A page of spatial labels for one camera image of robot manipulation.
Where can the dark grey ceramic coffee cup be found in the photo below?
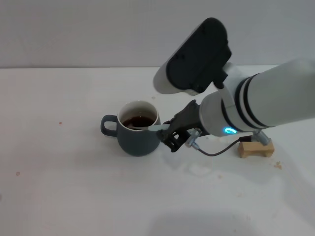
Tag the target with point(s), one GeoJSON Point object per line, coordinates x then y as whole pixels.
{"type": "Point", "coordinates": [137, 143]}

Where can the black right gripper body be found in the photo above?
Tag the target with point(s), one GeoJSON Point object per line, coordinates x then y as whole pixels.
{"type": "Point", "coordinates": [190, 118]}

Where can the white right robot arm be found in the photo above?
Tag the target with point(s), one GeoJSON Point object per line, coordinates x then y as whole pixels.
{"type": "Point", "coordinates": [265, 98]}

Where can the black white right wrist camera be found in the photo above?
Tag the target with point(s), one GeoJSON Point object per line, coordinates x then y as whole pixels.
{"type": "Point", "coordinates": [197, 56]}

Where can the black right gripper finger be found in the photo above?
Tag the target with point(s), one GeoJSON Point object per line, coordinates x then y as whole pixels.
{"type": "Point", "coordinates": [173, 138]}
{"type": "Point", "coordinates": [172, 123]}

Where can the pale notched wooden block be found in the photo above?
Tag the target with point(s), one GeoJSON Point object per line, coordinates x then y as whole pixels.
{"type": "Point", "coordinates": [253, 148]}

